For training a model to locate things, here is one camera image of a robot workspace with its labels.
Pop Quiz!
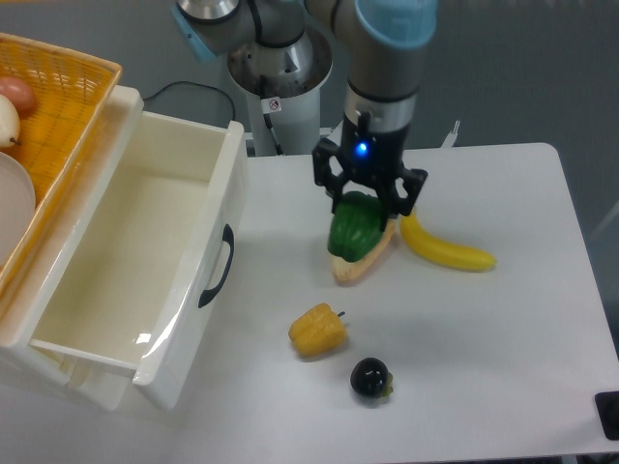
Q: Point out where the toasted bread slice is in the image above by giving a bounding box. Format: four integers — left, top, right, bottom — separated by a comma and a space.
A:
330, 219, 396, 284

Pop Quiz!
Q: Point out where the red onion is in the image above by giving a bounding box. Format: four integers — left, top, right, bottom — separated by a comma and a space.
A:
0, 76, 38, 114

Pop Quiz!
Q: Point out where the white open upper drawer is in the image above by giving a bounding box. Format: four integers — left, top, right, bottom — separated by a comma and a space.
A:
30, 112, 248, 410

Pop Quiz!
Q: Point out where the yellow bell pepper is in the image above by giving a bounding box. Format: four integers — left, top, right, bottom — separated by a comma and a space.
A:
288, 303, 348, 360

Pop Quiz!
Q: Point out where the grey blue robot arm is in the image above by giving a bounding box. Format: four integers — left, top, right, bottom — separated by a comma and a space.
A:
171, 1, 438, 220

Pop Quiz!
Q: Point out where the white onion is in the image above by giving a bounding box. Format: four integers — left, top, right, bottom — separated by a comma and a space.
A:
0, 95, 20, 148

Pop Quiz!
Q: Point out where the yellow banana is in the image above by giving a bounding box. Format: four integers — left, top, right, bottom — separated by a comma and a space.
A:
399, 212, 497, 273

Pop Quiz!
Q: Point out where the white drawer cabinet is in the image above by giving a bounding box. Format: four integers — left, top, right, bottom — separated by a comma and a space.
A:
1, 86, 143, 411

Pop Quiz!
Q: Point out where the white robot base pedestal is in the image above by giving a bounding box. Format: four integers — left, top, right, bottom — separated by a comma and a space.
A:
227, 26, 333, 157

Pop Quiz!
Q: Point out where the dark purple mangosteen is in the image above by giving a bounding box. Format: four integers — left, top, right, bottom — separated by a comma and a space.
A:
350, 358, 394, 399

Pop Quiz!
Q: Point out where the white plate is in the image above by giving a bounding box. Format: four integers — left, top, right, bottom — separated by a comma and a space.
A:
0, 153, 36, 266

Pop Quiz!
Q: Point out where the green bell pepper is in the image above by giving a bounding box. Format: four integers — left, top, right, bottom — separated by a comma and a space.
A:
327, 191, 384, 263

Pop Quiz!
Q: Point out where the black device at edge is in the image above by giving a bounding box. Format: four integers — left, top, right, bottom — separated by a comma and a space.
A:
595, 391, 619, 441

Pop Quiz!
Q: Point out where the black cable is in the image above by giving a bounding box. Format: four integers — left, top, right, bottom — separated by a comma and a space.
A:
142, 80, 237, 122

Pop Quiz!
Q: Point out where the orange woven basket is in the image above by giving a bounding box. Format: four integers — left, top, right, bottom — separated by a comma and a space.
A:
0, 32, 124, 296

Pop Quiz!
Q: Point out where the black drawer handle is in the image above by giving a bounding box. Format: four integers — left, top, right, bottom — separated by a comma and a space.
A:
197, 223, 236, 308

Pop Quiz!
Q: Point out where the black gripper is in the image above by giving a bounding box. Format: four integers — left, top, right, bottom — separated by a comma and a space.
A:
311, 118, 428, 231

